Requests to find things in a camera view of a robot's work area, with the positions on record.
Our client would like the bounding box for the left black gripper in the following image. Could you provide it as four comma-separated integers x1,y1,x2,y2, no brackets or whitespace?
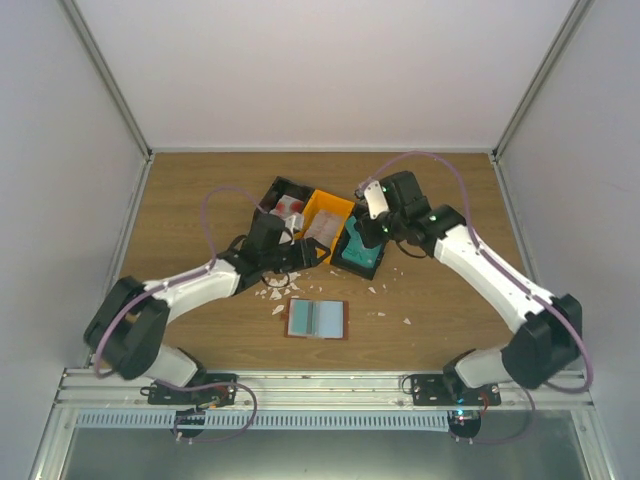
262,237,331,274

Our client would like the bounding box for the brown leather card holder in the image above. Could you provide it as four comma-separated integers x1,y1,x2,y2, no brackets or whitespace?
284,298,349,340

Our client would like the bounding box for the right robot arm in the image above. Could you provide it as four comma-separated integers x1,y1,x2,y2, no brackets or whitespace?
356,171,582,405

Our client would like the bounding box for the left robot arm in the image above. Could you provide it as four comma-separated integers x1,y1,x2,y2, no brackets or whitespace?
83,214,331,404

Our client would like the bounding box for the white patterned card stack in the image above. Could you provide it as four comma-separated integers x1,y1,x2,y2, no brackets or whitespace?
304,210,344,248

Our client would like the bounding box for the black bin with teal cards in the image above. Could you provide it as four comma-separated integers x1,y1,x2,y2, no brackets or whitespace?
330,204,385,280

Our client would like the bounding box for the teal card stack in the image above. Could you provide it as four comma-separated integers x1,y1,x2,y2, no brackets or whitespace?
341,216,381,269

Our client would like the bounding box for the red circle card stack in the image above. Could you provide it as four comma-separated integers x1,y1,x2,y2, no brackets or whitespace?
270,195,305,219

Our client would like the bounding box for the black bin with red cards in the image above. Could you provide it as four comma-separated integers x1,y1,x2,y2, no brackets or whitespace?
252,176,315,234

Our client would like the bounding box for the orange bin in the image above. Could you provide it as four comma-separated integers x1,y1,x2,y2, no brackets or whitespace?
290,188,355,253

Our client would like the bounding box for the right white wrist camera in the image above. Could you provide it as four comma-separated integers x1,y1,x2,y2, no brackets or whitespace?
356,179,389,220

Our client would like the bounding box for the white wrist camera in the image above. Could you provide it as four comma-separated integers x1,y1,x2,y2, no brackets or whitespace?
284,212,304,235
356,179,389,220

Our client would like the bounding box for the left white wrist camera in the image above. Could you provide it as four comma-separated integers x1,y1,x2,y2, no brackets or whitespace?
284,212,304,235

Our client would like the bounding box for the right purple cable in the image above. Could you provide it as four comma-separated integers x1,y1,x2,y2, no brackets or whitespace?
357,151,595,394

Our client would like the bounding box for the purple cable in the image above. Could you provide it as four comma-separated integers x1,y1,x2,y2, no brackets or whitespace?
92,185,274,377
357,151,595,394

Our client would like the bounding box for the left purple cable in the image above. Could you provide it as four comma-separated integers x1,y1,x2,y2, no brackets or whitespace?
92,185,274,377

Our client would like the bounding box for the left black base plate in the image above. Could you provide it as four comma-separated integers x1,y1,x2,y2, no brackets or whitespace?
139,372,238,441

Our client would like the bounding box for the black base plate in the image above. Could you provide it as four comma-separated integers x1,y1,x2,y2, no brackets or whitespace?
401,373,502,443
139,372,238,441

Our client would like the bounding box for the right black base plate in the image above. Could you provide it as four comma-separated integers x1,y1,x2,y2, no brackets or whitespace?
401,373,502,443

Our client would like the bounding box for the aluminium rail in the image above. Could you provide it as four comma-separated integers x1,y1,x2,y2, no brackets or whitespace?
54,370,596,414

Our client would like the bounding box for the grey slotted cable duct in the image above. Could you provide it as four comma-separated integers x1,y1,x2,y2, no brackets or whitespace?
76,409,449,432

